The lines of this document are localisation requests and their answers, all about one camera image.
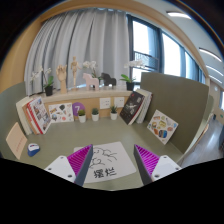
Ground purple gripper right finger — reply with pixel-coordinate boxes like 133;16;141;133
134;144;181;185

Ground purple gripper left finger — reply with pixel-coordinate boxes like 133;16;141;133
45;144;93;186

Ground white paper with drawing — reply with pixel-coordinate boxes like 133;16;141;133
85;142;136;184

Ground colourful sticker board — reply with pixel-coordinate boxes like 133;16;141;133
147;110;178;145

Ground small potted plant left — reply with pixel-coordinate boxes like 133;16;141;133
78;109;86;123

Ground small potted plant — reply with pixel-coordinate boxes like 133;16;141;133
91;108;99;121
78;109;86;123
110;105;118;120

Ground white sticker card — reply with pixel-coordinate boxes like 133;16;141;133
48;103;74;123

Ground small potted plant middle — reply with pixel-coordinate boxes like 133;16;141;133
91;108;99;121

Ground purple round number sign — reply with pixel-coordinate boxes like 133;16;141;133
72;102;85;116

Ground black book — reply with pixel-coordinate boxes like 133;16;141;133
120;91;145;125

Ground beige card with red text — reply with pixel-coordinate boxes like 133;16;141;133
6;122;27;159

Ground small potted plant right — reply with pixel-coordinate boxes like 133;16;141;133
110;105;118;120

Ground colourful comic book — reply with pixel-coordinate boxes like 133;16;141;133
27;97;51;134

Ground white books behind black book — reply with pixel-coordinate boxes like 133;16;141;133
136;89;153;124

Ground white books behind comic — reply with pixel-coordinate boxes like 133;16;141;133
16;97;39;135

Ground white orchid right pot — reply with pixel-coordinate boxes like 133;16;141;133
120;60;145;91

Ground white orchid pot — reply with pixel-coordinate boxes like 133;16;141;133
120;60;145;91
30;67;54;96

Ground white orchid left pot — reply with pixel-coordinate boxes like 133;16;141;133
30;67;54;96

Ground pink horse figure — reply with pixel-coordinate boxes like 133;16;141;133
83;73;99;90

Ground black horse figure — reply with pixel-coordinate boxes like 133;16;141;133
101;73;116;86

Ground wooden hand model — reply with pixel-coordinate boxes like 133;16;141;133
56;65;67;94

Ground wooden mannequin figure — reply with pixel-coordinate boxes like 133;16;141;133
71;57;81;85

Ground white orchid middle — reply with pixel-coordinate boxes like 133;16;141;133
83;61;100;79

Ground grey curtain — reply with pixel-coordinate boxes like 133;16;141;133
24;8;129;95

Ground white wall socket left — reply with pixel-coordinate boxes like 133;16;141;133
100;98;111;109

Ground white wall socket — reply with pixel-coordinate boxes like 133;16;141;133
100;98;111;109
114;97;124;108

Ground white wall socket right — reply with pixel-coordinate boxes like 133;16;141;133
114;97;124;108

